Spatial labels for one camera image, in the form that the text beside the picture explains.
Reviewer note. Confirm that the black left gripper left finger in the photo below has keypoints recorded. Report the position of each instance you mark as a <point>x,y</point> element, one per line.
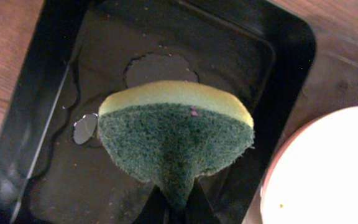
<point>155,210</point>

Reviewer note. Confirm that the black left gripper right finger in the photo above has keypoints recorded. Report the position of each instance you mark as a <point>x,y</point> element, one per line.
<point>198,209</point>

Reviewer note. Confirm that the green yellow scrub sponge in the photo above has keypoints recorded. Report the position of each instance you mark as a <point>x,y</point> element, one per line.
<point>171,132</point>

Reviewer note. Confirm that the white plate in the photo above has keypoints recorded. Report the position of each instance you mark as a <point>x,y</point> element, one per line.
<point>313,178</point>

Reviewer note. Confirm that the black rectangular water tray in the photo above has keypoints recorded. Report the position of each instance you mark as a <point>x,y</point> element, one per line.
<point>53,168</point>

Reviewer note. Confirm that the brown plastic serving tray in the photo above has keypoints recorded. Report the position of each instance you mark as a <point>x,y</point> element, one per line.
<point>331,85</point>

